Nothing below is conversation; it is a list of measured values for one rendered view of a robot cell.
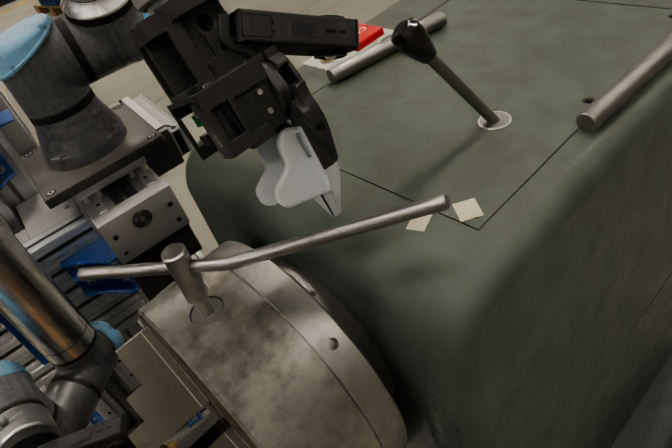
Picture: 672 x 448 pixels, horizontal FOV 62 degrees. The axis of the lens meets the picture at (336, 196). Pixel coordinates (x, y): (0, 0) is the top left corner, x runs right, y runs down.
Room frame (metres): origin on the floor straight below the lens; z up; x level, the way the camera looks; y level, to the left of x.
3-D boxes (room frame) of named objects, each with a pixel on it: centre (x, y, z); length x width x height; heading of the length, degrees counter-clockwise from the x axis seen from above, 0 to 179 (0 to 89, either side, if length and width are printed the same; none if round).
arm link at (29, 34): (0.96, 0.40, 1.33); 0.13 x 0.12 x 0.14; 111
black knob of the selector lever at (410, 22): (0.49, -0.11, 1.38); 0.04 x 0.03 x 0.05; 122
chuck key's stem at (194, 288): (0.38, 0.15, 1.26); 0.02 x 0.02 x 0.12
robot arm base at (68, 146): (0.96, 0.41, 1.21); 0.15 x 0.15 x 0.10
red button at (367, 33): (0.82, -0.11, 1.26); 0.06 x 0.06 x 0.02; 32
